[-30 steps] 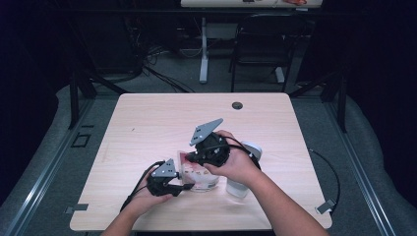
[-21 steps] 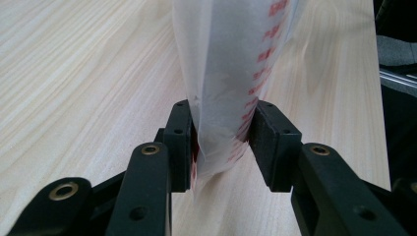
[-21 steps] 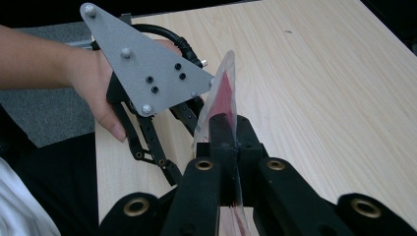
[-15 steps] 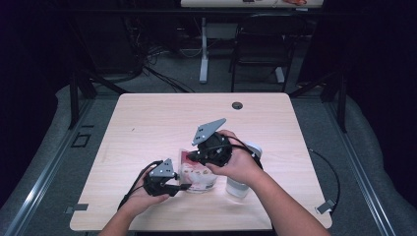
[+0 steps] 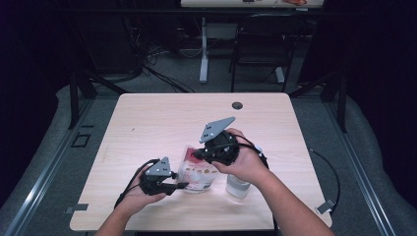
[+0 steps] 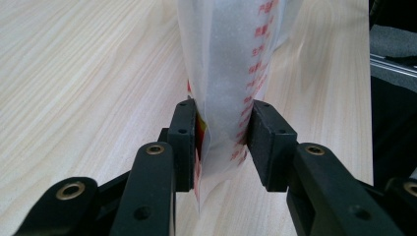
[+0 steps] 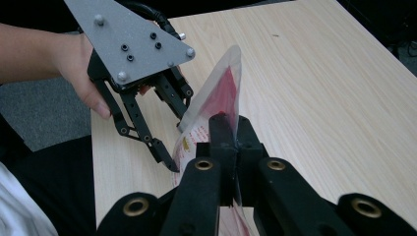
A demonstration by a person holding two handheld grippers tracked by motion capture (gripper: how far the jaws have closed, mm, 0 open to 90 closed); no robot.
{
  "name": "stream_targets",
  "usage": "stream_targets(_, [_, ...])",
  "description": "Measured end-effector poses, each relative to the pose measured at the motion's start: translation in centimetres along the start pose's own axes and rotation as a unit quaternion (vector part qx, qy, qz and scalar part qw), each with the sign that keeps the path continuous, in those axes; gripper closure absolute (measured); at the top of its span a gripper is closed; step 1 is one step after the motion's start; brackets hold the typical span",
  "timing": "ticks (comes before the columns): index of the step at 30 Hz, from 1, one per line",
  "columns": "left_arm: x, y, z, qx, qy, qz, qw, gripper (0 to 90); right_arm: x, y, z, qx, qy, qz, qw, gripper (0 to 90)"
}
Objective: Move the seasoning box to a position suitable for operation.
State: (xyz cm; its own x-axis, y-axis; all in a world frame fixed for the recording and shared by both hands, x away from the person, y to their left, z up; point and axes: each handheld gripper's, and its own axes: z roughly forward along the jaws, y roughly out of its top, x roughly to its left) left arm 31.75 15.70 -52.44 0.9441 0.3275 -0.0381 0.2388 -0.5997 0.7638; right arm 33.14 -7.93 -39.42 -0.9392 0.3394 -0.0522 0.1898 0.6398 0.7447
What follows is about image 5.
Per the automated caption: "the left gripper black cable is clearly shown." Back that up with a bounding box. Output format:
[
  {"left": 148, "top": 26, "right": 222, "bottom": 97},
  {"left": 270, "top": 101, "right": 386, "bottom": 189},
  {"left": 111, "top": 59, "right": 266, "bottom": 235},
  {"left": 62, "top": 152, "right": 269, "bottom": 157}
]
[{"left": 113, "top": 158, "right": 161, "bottom": 209}]

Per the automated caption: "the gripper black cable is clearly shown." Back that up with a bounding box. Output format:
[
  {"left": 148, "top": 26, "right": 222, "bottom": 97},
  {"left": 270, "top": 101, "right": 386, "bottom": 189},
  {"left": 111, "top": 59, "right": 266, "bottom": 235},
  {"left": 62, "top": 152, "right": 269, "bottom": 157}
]
[
  {"left": 234, "top": 134, "right": 341, "bottom": 210},
  {"left": 113, "top": 158, "right": 161, "bottom": 209}
]

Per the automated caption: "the white-legged desk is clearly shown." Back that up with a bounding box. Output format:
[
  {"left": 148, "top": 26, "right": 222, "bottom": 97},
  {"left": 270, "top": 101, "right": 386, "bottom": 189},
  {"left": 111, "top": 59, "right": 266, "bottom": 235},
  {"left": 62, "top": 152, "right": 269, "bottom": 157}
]
[{"left": 180, "top": 0, "right": 325, "bottom": 85}]

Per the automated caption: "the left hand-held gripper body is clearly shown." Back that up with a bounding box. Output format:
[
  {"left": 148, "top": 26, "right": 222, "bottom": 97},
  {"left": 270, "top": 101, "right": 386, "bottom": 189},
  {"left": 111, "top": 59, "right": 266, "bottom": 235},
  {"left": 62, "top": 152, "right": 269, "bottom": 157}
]
[{"left": 139, "top": 156, "right": 178, "bottom": 197}]

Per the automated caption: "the aluminium floor rail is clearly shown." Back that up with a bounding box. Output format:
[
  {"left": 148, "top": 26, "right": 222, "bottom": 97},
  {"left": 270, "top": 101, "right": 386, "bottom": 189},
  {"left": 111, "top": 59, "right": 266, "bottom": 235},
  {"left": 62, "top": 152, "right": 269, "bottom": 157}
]
[
  {"left": 324, "top": 101, "right": 398, "bottom": 236},
  {"left": 3, "top": 97, "right": 96, "bottom": 236}
]

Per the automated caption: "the black floor socket frame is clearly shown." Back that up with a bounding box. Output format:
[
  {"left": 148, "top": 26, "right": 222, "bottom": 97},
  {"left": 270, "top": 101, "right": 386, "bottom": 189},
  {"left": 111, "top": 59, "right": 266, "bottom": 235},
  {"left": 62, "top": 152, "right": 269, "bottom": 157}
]
[{"left": 71, "top": 132, "right": 92, "bottom": 148}]

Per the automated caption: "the black chair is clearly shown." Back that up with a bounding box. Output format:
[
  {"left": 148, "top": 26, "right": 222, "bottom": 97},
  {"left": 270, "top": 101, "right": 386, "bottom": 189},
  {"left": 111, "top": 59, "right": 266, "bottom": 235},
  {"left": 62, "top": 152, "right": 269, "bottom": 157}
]
[{"left": 229, "top": 13, "right": 308, "bottom": 93}]

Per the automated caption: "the black floor cables bundle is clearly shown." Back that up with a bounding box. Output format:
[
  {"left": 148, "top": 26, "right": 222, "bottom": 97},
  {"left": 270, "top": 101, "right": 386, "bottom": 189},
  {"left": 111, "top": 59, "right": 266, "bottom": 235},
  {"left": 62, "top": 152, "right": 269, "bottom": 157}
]
[{"left": 141, "top": 45, "right": 197, "bottom": 94}]

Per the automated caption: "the person's left hand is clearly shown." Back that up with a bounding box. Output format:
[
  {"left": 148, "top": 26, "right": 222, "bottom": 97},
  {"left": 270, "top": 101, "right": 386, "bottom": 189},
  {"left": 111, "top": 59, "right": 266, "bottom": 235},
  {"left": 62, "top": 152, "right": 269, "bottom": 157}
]
[{"left": 115, "top": 175, "right": 168, "bottom": 216}]

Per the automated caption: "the white plastic bag red print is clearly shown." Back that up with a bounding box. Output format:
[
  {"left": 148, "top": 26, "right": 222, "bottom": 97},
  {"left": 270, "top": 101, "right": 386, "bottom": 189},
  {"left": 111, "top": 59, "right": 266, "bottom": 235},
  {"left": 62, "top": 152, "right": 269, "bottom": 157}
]
[{"left": 176, "top": 145, "right": 220, "bottom": 195}]

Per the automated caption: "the grey floor bracket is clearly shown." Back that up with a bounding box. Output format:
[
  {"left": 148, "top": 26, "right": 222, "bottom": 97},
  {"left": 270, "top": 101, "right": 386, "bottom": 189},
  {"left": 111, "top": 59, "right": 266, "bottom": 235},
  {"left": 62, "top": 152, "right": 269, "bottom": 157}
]
[
  {"left": 315, "top": 199, "right": 337, "bottom": 215},
  {"left": 64, "top": 203, "right": 89, "bottom": 214}
]

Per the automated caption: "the black metal stand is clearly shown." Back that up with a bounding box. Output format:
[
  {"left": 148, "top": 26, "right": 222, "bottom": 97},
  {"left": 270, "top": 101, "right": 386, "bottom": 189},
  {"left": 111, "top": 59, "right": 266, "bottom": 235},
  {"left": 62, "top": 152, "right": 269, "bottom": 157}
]
[
  {"left": 67, "top": 70, "right": 129, "bottom": 131},
  {"left": 288, "top": 70, "right": 348, "bottom": 134}
]

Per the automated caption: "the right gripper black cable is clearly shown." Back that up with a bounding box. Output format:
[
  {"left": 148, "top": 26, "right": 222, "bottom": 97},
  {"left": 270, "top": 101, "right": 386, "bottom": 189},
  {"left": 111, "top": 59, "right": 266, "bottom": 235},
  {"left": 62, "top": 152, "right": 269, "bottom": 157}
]
[{"left": 234, "top": 134, "right": 341, "bottom": 210}]

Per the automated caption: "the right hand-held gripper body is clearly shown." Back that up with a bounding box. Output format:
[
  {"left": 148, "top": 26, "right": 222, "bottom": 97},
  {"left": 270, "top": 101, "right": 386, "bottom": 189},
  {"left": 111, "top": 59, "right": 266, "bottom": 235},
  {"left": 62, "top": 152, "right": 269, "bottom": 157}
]
[{"left": 199, "top": 116, "right": 241, "bottom": 166}]

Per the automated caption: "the person's right hand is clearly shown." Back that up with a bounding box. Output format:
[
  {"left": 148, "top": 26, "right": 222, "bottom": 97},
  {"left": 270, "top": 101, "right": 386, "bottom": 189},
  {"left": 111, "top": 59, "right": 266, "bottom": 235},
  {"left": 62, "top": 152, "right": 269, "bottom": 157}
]
[{"left": 210, "top": 127, "right": 271, "bottom": 187}]

